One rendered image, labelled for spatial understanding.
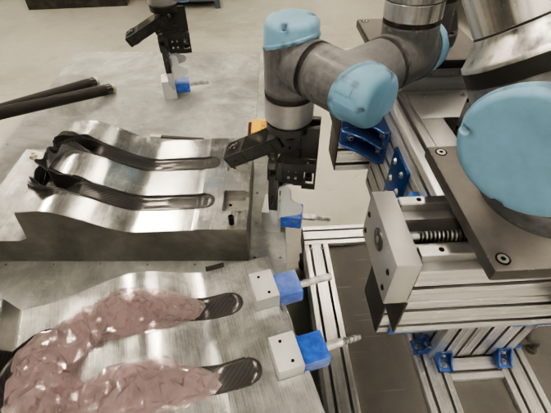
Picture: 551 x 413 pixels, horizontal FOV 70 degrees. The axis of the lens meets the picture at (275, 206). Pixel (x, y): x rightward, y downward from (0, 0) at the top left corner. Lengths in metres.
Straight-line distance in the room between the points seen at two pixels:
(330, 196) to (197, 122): 1.08
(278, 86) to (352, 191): 1.53
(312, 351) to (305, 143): 0.31
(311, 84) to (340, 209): 1.48
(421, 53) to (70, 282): 0.67
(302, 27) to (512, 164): 0.30
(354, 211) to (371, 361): 0.86
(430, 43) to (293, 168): 0.26
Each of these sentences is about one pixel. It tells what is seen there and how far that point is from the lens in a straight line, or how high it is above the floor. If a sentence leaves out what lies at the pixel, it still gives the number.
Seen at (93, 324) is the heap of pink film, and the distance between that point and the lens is 0.60.
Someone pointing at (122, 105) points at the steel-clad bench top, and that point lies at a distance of 1.21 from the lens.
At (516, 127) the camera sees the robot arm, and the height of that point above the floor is 1.23.
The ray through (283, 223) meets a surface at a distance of 0.75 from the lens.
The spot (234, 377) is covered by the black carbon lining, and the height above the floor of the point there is 0.85.
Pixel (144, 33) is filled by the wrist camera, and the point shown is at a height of 0.99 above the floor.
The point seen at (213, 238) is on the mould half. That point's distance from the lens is 0.69.
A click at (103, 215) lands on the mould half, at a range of 0.73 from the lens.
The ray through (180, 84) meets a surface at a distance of 1.18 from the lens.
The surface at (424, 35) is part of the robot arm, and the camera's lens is 0.57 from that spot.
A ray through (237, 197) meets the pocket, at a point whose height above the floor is 0.87.
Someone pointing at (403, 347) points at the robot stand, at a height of 0.21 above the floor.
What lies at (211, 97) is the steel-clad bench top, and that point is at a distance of 1.19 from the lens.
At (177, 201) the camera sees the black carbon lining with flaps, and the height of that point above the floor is 0.88.
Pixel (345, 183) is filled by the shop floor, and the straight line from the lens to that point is 2.09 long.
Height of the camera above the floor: 1.39
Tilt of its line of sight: 46 degrees down
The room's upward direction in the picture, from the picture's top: straight up
